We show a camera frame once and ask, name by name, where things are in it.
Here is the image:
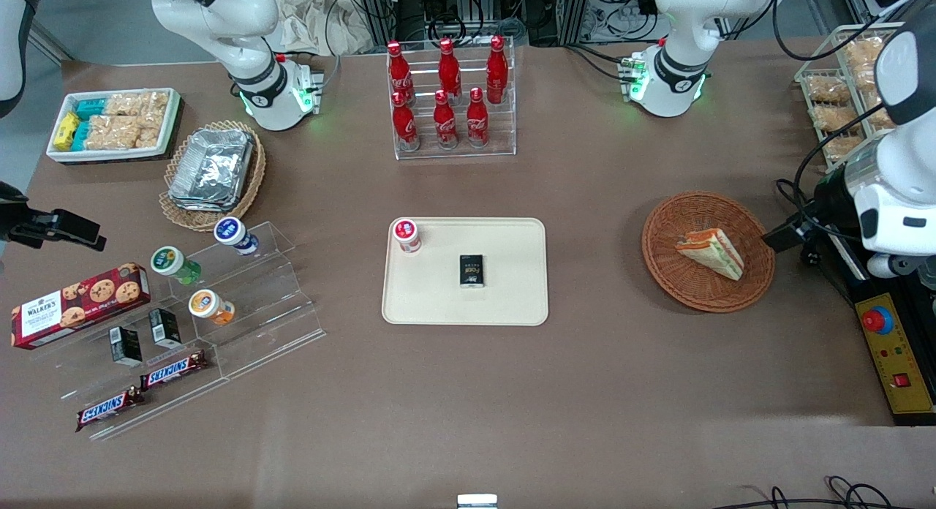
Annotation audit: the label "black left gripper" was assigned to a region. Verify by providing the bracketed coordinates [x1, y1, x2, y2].
[761, 152, 882, 253]

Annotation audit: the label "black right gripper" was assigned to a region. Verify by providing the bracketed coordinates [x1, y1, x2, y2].
[0, 181, 107, 251]

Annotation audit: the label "triangle sandwich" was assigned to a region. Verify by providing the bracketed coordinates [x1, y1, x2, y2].
[674, 228, 745, 282]

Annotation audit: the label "brown round wicker basket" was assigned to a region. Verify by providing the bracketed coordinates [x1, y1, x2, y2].
[641, 192, 776, 314]

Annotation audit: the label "light oval wicker basket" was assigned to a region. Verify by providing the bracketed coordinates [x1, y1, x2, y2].
[159, 120, 266, 233]

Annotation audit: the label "beige plastic tray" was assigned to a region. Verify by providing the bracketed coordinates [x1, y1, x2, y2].
[382, 217, 549, 326]

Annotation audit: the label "red Walkers cookie box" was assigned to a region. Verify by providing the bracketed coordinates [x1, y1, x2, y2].
[11, 263, 151, 350]

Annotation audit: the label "green lid yogurt cup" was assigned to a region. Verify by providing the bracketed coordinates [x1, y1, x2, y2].
[151, 246, 202, 286]

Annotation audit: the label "yellow snack packet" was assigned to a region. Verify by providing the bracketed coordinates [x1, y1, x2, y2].
[54, 112, 80, 152]

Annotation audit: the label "small black carton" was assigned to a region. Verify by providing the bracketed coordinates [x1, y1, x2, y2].
[148, 308, 183, 349]
[110, 326, 143, 368]

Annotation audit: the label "red emergency stop button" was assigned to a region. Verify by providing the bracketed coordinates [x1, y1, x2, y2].
[861, 304, 895, 336]

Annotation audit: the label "white rectangular snack bin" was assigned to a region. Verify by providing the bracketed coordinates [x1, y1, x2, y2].
[46, 88, 183, 163]

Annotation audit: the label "orange lid yogurt cup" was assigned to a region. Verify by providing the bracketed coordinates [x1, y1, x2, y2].
[189, 290, 236, 327]

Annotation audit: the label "stack of foil trays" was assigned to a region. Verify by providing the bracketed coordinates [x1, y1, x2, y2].
[169, 129, 255, 212]

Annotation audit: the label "blue lid yogurt cup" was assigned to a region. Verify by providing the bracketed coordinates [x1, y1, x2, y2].
[214, 216, 259, 257]

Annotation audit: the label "yellow control box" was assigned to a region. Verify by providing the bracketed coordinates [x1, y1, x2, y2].
[854, 293, 936, 416]

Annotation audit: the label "Snickers chocolate bar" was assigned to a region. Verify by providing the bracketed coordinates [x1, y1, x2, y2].
[75, 387, 146, 432]
[139, 350, 208, 391]

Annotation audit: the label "clear acrylic stepped display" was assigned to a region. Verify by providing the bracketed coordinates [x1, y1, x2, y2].
[58, 220, 327, 442]

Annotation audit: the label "clear acrylic bottle rack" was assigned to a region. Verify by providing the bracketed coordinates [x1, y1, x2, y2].
[386, 37, 517, 161]

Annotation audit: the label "beige crumpled cloth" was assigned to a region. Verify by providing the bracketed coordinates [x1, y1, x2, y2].
[276, 0, 375, 56]

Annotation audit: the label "red lid yogurt cup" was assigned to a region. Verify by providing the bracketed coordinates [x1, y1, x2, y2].
[393, 218, 423, 255]

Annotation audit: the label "red cola bottle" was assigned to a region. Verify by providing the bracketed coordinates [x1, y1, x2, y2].
[437, 38, 463, 100]
[387, 41, 416, 106]
[433, 90, 459, 150]
[486, 35, 509, 105]
[466, 87, 490, 148]
[391, 91, 420, 152]

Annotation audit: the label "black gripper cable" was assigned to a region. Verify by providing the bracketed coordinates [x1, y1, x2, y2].
[775, 103, 886, 276]

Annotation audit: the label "black base frame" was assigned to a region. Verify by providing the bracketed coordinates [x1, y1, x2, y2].
[823, 202, 936, 427]

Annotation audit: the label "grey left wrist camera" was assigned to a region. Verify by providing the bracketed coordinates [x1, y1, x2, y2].
[869, 252, 936, 279]

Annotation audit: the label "white wire rack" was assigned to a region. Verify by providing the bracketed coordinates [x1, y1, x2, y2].
[795, 23, 915, 178]

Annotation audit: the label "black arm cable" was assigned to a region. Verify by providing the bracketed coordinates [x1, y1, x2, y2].
[769, 0, 904, 62]

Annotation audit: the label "black cables on table edge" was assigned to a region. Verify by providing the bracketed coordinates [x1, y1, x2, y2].
[713, 475, 936, 509]

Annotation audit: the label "black equipment rack with cables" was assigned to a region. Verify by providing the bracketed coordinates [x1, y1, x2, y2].
[351, 0, 663, 48]

